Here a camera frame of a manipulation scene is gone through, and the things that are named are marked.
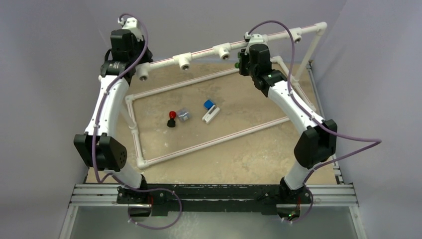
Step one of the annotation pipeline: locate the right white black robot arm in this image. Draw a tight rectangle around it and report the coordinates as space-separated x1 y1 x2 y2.
238 44 337 203

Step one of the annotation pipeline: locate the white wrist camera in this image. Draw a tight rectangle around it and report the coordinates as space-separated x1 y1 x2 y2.
244 32 268 51
118 17 144 41

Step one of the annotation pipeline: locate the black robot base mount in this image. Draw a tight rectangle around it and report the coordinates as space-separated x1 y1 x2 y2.
116 184 311 217

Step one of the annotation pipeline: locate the green water faucet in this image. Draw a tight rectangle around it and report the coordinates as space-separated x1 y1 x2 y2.
234 52 241 69

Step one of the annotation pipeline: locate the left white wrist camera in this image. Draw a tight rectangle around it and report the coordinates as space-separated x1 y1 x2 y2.
118 17 144 41

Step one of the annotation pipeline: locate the white faucet with blue handle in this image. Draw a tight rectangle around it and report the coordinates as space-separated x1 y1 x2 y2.
202 100 220 124

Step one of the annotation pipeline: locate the white pvc pipe frame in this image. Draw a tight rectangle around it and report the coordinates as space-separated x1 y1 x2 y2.
131 22 327 169

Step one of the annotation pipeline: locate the black faucet with red handle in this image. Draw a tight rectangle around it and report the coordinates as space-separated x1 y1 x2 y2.
167 111 177 128

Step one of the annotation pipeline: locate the aluminium table frame rail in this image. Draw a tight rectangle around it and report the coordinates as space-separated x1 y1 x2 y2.
71 184 358 207

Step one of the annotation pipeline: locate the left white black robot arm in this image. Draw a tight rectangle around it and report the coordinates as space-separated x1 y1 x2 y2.
73 29 152 204

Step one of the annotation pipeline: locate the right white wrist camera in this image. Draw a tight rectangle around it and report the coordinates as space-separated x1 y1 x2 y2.
244 32 268 51

